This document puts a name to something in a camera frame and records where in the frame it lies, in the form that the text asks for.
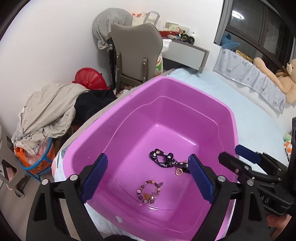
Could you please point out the red plastic basket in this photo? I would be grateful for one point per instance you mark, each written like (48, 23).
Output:
(90, 79)

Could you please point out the toy vehicle on desk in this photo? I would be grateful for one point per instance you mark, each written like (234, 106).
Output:
(184, 37)

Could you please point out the beige crumpled cloth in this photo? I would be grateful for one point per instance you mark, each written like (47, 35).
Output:
(48, 113)

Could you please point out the grey chair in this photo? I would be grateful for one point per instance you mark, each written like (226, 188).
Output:
(137, 51)

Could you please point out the white plastic bag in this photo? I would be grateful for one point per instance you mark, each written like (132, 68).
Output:
(159, 64)

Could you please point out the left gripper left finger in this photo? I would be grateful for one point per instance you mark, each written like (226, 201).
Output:
(46, 220)

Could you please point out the grey white desk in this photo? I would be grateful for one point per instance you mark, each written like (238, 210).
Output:
(187, 54)

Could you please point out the blue orange basket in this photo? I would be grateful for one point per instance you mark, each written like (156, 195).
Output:
(37, 164)

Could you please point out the blue patterned hanging cloth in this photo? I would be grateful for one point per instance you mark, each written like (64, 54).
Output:
(236, 68)

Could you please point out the purple plastic tub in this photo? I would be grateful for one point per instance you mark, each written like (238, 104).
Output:
(135, 194)

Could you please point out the tan teddy bear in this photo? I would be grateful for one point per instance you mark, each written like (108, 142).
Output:
(284, 80)

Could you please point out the white tote bag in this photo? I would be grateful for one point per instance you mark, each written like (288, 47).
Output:
(151, 17)

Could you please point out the blue plush toy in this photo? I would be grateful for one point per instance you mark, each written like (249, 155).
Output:
(228, 43)

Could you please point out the grey garment on chair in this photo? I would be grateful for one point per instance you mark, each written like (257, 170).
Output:
(101, 27)

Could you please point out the right hand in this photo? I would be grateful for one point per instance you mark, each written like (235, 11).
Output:
(279, 223)

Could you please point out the small plush toys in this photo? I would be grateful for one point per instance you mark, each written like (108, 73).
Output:
(287, 138)

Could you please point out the light blue bed blanket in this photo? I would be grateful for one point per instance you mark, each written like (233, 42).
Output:
(257, 131)

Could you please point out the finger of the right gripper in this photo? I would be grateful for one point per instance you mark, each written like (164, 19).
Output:
(242, 170)
(269, 164)

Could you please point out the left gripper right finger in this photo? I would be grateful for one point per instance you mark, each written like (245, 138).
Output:
(248, 221)

